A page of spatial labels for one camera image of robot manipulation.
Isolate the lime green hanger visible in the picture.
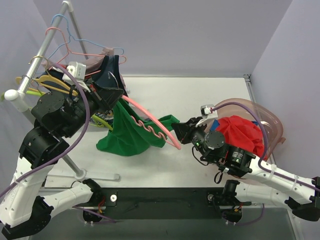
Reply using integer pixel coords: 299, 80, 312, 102
0, 89, 115, 131

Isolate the pink plastic hanger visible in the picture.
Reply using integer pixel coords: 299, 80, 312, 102
121, 96, 182, 151

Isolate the red tank top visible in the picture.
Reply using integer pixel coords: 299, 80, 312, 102
215, 115, 264, 157

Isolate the green tank top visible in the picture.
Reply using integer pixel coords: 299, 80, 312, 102
96, 98, 166, 157

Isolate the yellow plastic hanger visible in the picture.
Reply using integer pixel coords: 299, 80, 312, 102
14, 56, 73, 97

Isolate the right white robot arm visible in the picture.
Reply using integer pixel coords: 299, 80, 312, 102
171, 117, 320, 222

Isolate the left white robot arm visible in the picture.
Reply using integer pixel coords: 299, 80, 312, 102
0, 84, 123, 240

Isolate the dark grey-blue tank top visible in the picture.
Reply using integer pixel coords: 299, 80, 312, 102
44, 54, 131, 97

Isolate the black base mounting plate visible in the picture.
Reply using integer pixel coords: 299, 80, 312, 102
102, 187, 240, 220

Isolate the pink translucent plastic basin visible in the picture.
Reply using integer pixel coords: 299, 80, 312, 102
215, 98, 286, 161

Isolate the silver clothes rack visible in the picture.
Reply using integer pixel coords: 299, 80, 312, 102
3, 0, 121, 181

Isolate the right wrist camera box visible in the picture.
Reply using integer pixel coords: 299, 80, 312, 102
195, 104, 218, 127

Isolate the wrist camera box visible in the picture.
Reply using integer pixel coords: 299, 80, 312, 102
195, 104, 218, 127
66, 61, 91, 92

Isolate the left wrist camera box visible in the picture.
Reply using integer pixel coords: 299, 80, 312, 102
66, 61, 91, 92

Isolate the pink wire hanger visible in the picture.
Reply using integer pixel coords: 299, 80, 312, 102
45, 27, 127, 72

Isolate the light blue wire hanger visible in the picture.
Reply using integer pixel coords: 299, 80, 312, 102
51, 13, 125, 57

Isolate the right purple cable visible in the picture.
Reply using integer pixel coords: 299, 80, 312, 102
212, 101, 320, 226

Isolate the purple cable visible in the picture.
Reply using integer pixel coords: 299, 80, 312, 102
212, 101, 320, 226
0, 63, 117, 223

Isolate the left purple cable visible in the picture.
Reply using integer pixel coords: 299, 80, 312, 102
0, 63, 117, 223

